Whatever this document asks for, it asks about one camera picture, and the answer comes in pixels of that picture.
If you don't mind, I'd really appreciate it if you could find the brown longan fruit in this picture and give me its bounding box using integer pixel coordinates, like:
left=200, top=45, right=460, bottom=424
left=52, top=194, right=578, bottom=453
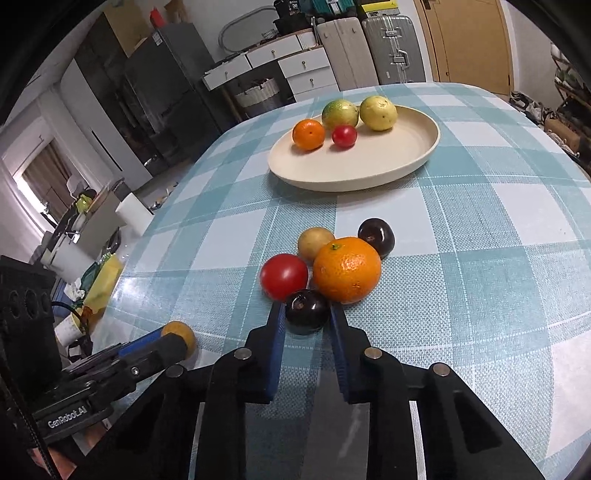
left=297, top=227, right=335, bottom=264
left=161, top=321, right=197, bottom=359

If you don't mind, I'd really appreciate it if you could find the dark plum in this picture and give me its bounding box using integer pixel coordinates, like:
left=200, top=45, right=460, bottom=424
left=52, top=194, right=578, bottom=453
left=286, top=289, right=332, bottom=335
left=358, top=218, right=396, bottom=260

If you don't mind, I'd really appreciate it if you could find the large red tomato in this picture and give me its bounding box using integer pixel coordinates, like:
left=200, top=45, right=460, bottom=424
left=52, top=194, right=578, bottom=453
left=259, top=253, right=308, bottom=301

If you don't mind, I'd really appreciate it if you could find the large orange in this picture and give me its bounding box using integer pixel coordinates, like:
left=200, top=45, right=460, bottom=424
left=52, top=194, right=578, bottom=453
left=311, top=237, right=382, bottom=304

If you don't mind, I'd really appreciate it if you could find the yellow bag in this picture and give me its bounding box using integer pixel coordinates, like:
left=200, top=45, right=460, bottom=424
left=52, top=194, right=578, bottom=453
left=82, top=256, right=123, bottom=325

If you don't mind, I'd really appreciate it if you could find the white paper roll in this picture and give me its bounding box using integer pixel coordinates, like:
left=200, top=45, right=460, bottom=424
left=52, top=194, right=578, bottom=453
left=115, top=193, right=153, bottom=236

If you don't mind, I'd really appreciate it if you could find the teal checked tablecloth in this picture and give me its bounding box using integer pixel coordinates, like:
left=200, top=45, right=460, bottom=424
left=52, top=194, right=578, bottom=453
left=93, top=83, right=590, bottom=479

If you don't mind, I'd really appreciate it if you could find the cream round plate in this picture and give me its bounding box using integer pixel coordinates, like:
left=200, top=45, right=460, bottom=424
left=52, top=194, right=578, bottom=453
left=267, top=105, right=441, bottom=193

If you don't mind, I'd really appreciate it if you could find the small orange on plate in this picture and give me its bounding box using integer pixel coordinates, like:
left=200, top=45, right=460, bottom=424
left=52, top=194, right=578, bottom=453
left=291, top=119, right=325, bottom=152

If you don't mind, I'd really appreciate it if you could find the small red tomato on plate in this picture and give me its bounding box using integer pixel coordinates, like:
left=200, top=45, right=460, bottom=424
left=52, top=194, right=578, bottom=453
left=332, top=125, right=358, bottom=149

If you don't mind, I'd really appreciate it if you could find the black refrigerator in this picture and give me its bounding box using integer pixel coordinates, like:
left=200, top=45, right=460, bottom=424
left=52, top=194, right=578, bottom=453
left=124, top=22, right=236, bottom=160

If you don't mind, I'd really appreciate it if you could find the green yellow round fruit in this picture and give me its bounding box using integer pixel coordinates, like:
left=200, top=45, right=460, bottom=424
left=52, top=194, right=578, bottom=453
left=322, top=99, right=359, bottom=131

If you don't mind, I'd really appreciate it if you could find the woven laundry basket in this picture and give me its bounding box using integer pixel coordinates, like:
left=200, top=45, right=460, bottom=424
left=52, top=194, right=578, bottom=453
left=235, top=78, right=283, bottom=118

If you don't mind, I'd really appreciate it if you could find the white drawer cabinet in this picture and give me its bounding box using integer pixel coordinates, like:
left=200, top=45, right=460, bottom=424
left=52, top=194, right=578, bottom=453
left=202, top=29, right=339, bottom=102

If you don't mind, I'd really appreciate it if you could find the beige suitcase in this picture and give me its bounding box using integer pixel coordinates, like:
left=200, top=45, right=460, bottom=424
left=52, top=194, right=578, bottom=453
left=317, top=17, right=380, bottom=91

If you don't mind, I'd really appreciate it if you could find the silver suitcase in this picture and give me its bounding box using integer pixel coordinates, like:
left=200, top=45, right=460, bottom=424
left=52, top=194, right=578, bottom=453
left=362, top=15, right=426, bottom=85

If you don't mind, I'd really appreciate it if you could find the wooden door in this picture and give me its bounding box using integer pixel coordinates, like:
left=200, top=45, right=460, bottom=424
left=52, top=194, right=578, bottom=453
left=414, top=0, right=514, bottom=97

